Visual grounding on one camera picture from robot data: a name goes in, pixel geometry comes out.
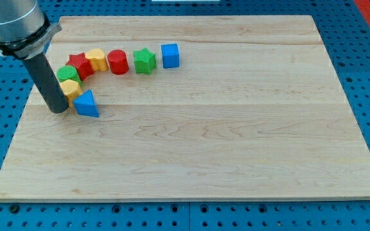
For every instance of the yellow hexagon block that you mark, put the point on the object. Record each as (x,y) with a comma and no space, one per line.
(71,90)

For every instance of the yellow heart block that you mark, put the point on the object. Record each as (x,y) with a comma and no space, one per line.
(97,59)

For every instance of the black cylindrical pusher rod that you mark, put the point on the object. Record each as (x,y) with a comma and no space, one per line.
(46,83)

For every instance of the blue cube block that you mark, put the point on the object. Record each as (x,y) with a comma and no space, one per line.
(171,56)

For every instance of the blue triangle block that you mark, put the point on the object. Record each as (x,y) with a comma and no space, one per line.
(85,104)

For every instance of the green star block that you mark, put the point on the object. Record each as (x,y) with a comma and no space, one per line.
(144,61)

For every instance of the red star block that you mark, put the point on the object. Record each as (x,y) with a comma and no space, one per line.
(82,65)

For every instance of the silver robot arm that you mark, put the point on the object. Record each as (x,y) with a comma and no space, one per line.
(24,28)

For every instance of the wooden board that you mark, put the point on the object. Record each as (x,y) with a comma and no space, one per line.
(254,112)

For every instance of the red cylinder block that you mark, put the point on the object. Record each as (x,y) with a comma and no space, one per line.
(118,62)

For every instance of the green cylinder block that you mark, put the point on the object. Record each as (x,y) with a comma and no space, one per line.
(68,72)

